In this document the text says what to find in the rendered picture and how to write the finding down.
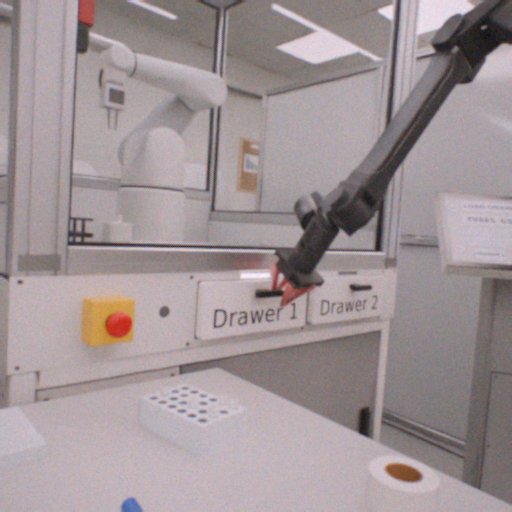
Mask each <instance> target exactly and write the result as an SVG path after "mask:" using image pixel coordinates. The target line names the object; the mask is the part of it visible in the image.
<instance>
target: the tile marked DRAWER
mask: <svg viewBox="0 0 512 512"><path fill-rule="evenodd" d="M473 250H474V257H475V260H488V261H503V262H508V259H507V253H506V249H498V248H482V247H473Z"/></svg>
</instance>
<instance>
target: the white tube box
mask: <svg viewBox="0 0 512 512"><path fill-rule="evenodd" d="M192 396H195V398H197V399H198V407H197V408H196V409H190V408H188V399H189V398H192ZM229 402H230V401H227V405H225V406H221V405H219V396H217V395H214V394H212V393H208V392H206V391H203V390H201V389H198V388H196V387H192V386H190V385H187V384H183V385H179V386H176V387H172V388H169V395H168V396H161V391H158V392H154V393H151V394H148V395H144V396H141V398H140V406H138V424H140V425H141V426H143V427H145V428H147V429H149V430H151V431H153V432H155V434H158V435H159V436H161V437H163V438H165V439H167V440H169V441H171V442H173V443H174V444H177V445H179V446H181V447H183V448H185V449H187V450H189V452H190V453H192V454H195V455H197V456H199V457H203V456H205V455H207V454H209V453H213V452H215V450H217V449H219V448H221V447H223V446H225V445H227V444H230V443H232V442H234V441H236V440H238V439H240V438H242V437H244V436H247V420H248V408H245V407H243V406H240V405H238V408H237V410H231V409H230V408H229ZM209 406H218V407H219V412H218V418H215V419H213V418H209V417H208V408H209Z"/></svg>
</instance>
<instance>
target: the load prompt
mask: <svg viewBox="0 0 512 512"><path fill-rule="evenodd" d="M459 203H461V209H462V211H465V212H483V213H500V214H512V203H497V201H477V200H459Z"/></svg>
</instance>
